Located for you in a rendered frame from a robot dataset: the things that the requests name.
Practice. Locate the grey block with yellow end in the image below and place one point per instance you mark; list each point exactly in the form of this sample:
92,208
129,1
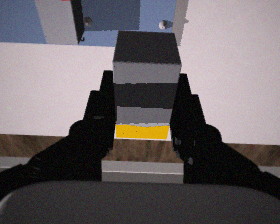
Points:
146,71

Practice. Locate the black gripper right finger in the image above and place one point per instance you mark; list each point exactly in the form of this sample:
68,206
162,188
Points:
208,160

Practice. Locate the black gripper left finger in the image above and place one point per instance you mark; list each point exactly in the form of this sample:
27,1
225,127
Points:
80,152

